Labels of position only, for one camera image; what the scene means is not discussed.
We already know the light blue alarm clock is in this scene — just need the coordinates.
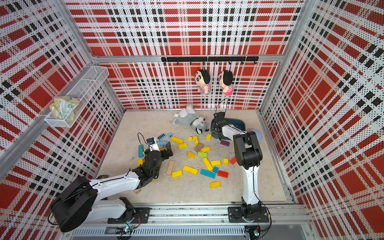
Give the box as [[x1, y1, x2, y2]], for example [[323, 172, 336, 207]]
[[251, 129, 263, 143]]

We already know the long yellow block near husky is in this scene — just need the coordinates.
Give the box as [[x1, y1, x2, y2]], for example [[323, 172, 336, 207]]
[[171, 136, 184, 144]]

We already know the hanging cartoon doll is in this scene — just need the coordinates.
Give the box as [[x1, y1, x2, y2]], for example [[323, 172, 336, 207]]
[[195, 70, 211, 95], [219, 70, 234, 96]]

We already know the yellow-green snack packet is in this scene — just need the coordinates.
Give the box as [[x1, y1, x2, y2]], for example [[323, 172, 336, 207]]
[[50, 96, 80, 123]]

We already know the lime green block centre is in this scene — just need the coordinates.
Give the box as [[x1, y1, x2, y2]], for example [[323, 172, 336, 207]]
[[198, 152, 208, 158]]

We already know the purple block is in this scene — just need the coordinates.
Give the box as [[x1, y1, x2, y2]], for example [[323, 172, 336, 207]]
[[221, 140, 230, 147]]

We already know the metal linear rail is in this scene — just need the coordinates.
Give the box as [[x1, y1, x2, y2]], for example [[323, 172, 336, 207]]
[[67, 203, 313, 240]]

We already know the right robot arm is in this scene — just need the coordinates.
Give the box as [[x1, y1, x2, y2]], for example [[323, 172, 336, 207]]
[[211, 112, 271, 223]]

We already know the left hanging cartoon doll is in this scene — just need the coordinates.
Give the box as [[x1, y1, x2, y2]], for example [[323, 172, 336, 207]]
[[195, 70, 211, 95]]

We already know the dark teal plastic bin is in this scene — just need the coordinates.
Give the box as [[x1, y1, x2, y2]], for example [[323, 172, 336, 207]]
[[211, 118, 246, 139]]

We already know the yellow block front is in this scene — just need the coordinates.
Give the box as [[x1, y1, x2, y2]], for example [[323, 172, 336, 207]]
[[210, 181, 222, 189]]

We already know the long teal block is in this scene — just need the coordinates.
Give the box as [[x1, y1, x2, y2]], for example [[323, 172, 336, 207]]
[[200, 169, 216, 179]]

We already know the grey husky plush toy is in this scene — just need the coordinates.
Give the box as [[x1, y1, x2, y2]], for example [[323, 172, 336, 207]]
[[173, 105, 210, 135]]

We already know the right hanging cartoon doll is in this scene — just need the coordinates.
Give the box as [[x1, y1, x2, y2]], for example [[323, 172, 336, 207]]
[[219, 70, 234, 96]]

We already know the long yellow diagonal block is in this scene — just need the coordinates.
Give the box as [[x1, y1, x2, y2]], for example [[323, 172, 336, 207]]
[[202, 158, 213, 172]]

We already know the short yellow block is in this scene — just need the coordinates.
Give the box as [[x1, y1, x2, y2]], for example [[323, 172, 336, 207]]
[[178, 142, 188, 150]]

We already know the black hook rail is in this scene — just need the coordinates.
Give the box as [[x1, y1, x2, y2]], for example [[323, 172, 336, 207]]
[[161, 56, 260, 64]]

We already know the white wire wall basket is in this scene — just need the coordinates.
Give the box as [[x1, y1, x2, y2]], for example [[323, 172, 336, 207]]
[[45, 66, 109, 128]]

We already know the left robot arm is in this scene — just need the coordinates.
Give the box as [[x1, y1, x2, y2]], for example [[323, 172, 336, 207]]
[[50, 139, 173, 233]]

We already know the long natural wood block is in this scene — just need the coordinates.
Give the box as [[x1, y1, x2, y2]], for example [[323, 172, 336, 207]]
[[166, 161, 175, 176]]

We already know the yellow arch block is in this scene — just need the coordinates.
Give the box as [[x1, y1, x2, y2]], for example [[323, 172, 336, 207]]
[[193, 136, 199, 146]]

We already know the blue striped block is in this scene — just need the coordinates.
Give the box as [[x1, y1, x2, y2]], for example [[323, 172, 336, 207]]
[[157, 134, 166, 141]]

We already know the yellow triangular block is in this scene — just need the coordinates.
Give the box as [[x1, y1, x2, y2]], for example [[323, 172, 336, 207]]
[[188, 152, 196, 159]]

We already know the red rectangular block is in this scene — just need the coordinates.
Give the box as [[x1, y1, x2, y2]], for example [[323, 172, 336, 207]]
[[217, 171, 229, 179]]

